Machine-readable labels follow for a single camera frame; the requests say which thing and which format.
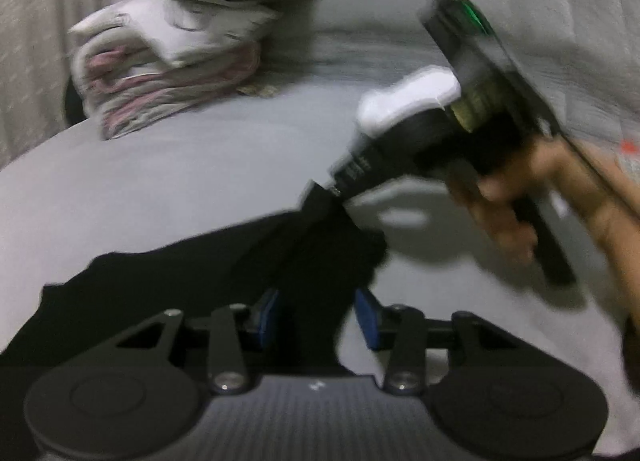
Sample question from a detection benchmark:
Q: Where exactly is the black t-shirt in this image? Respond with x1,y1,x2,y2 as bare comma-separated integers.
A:
1,209,386,460

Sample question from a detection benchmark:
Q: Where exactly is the bare right forearm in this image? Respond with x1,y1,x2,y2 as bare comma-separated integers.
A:
552,140,639,323

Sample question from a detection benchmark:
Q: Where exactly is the person right hand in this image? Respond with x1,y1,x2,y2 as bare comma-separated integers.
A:
446,139,611,263

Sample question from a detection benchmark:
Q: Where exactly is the white folded garment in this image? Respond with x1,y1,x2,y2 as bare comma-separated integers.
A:
356,65,461,138

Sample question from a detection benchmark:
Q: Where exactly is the grey quilted bedspread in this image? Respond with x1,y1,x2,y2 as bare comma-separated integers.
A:
262,0,639,144

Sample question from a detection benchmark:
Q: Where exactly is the red white paper packet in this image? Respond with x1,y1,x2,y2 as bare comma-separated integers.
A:
617,139,640,161

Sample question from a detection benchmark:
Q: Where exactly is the grey bed sheet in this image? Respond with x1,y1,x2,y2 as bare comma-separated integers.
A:
0,75,640,457

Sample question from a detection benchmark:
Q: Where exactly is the folded floral duvet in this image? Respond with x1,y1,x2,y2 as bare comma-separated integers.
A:
70,0,278,140

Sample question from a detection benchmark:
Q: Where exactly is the black item behind duvet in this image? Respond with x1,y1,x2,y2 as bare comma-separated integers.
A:
63,78,87,127

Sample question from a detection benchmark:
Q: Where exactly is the grey dotted curtain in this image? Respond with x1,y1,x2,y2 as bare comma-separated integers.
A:
1,0,103,166

